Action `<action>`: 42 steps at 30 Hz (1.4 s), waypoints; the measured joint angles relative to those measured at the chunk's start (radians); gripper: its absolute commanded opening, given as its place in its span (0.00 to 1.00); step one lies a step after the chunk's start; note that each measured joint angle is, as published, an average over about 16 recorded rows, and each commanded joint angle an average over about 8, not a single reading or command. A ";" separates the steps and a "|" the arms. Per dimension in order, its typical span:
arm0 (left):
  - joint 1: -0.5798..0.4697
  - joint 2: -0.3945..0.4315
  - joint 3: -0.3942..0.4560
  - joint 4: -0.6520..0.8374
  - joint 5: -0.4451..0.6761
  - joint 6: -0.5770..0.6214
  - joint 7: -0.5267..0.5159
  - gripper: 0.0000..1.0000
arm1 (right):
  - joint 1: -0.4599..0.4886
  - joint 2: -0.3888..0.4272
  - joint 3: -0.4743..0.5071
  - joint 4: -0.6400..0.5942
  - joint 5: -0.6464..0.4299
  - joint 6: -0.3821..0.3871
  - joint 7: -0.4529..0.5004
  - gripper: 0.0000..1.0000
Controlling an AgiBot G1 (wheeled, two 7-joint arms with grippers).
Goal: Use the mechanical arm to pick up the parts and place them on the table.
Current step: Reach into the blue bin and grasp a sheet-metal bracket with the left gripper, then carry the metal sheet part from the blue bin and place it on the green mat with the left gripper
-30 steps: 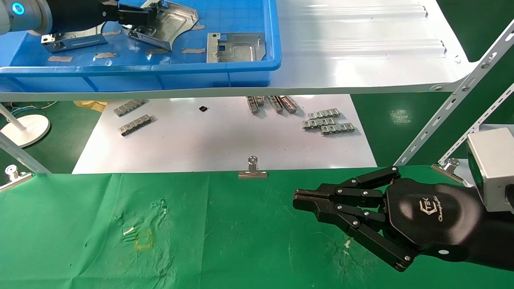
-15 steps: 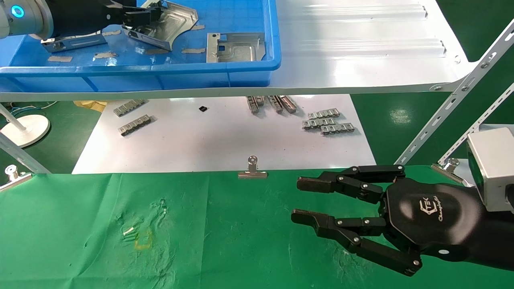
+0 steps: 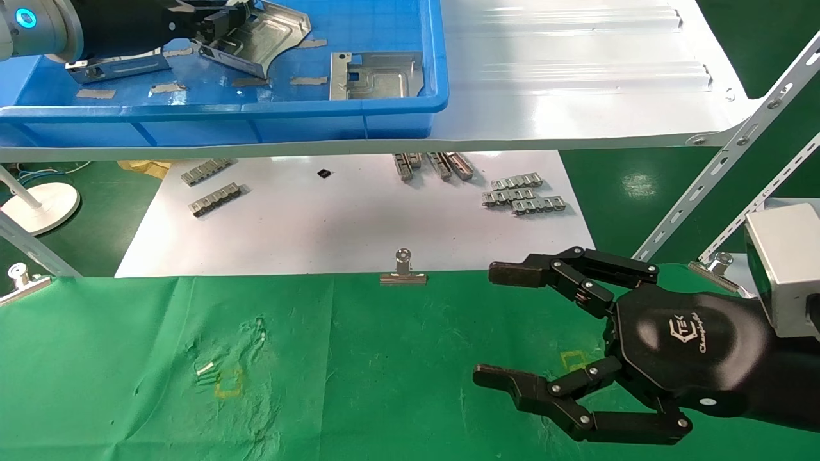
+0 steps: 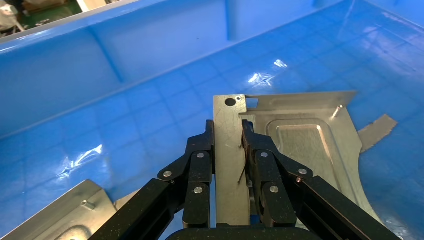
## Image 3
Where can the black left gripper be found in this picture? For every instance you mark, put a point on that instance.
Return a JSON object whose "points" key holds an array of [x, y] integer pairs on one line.
{"points": [[122, 25]]}

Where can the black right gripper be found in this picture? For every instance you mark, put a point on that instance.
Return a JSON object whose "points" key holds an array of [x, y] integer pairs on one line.
{"points": [[685, 346]]}

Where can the silver sheet metal bracket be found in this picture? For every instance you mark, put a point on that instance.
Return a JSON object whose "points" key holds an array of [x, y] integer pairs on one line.
{"points": [[269, 38], [122, 67], [378, 80]]}

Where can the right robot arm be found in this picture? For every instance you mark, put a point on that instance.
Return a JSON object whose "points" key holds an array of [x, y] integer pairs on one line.
{"points": [[794, 378]]}

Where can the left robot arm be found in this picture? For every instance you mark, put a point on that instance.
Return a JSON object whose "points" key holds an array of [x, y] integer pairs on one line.
{"points": [[45, 25]]}

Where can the grey tape strip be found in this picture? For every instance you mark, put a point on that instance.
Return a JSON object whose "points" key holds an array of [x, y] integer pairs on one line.
{"points": [[250, 81], [312, 43], [168, 88], [96, 93], [308, 80], [179, 51]]}

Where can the silver ribbed metal strip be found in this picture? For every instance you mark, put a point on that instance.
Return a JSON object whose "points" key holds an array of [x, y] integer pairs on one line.
{"points": [[206, 171], [538, 205], [508, 195], [214, 198], [516, 181]]}

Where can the blue plastic bin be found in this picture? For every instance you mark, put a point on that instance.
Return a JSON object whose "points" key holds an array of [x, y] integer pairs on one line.
{"points": [[320, 121]]}

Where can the silver binder clip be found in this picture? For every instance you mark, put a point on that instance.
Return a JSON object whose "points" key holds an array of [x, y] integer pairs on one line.
{"points": [[402, 276], [716, 266], [19, 282]]}

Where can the yellow plastic bag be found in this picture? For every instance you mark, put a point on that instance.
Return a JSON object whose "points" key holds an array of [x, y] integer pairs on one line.
{"points": [[144, 168]]}

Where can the green table cloth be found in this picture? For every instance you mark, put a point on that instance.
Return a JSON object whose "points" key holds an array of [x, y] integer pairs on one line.
{"points": [[397, 384]]}

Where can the dark grey metal bar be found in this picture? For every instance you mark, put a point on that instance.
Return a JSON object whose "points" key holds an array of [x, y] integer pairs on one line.
{"points": [[402, 168], [416, 160], [460, 165], [439, 166]]}

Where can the small white scrap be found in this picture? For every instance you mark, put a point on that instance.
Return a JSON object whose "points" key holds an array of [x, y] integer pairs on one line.
{"points": [[205, 368]]}

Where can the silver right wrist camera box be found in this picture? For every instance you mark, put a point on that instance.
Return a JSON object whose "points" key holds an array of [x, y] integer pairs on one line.
{"points": [[785, 269]]}

